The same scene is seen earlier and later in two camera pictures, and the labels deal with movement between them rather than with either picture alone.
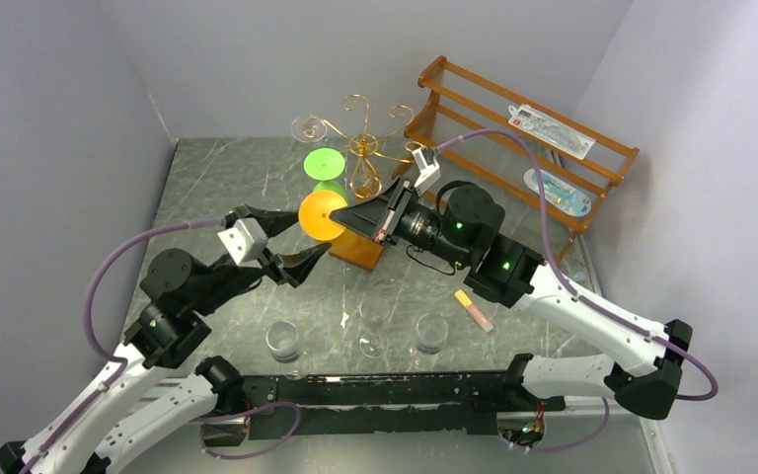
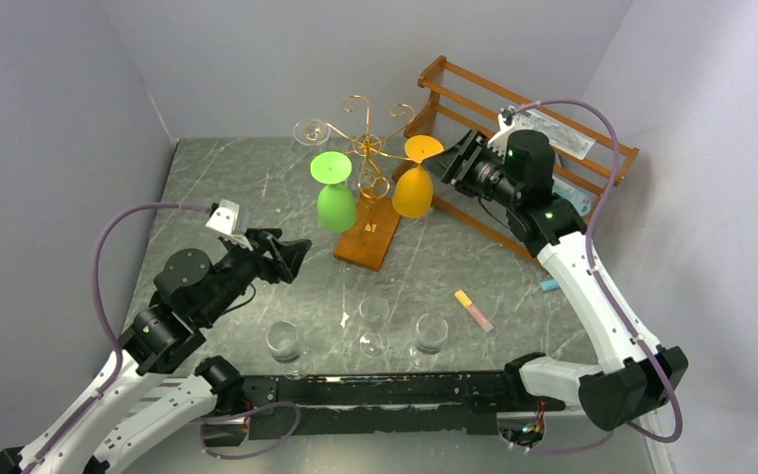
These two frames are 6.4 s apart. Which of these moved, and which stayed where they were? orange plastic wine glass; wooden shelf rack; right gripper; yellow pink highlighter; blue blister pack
Moved: orange plastic wine glass; right gripper
Stayed: yellow pink highlighter; wooden shelf rack; blue blister pack
